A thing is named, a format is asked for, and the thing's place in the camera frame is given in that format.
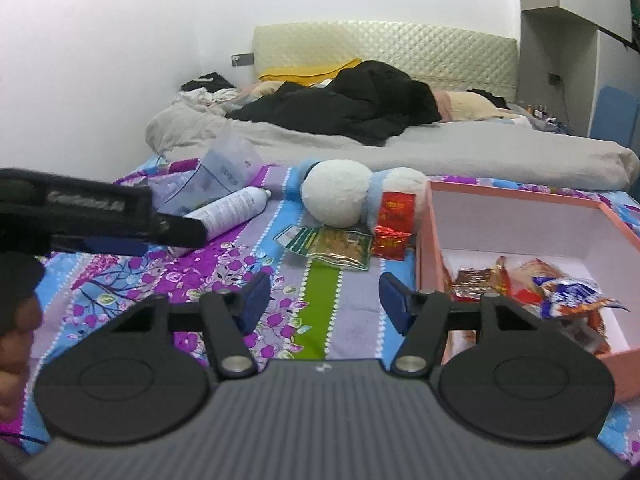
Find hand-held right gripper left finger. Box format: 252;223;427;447
107;272;272;380

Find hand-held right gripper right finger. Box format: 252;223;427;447
378;272;531;377

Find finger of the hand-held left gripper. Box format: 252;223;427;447
50;236;171;257
152;214;208;248

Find pink cardboard box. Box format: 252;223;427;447
416;180;640;403

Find red foil snack packet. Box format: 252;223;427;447
450;266;503;303

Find orange red snack packet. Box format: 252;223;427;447
497;256;546;306

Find blue and white snack packet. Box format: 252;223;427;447
531;274;628;320

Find person's left hand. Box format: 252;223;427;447
0;300;45;421

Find white spray can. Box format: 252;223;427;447
182;186;273;243

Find green edged snack packet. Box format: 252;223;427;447
274;225;321;256

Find clear plastic bag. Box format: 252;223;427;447
150;122;266;213

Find green flat snack packet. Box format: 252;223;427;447
306;226;373;271

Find white and blue plush toy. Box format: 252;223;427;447
299;158;431;233

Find heap of clothes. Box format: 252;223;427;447
172;72;238;111

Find pastel patterned pillow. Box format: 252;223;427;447
240;82;281;103

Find grey duvet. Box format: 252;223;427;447
145;102;640;192

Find yellow pillow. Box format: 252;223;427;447
258;57;362;83

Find black jacket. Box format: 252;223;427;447
225;60;443;147

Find pink pillow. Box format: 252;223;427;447
432;89;456;121

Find beige pillow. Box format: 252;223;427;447
450;91;501;122

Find black garment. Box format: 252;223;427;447
467;87;508;110

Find cream quilted headboard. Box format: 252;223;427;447
251;21;518;103

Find blue board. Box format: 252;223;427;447
595;84;640;150

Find white wardrobe panel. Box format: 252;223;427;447
590;30;640;151

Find hanging dark clothes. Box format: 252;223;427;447
625;0;640;53

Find black cable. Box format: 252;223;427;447
0;427;51;447

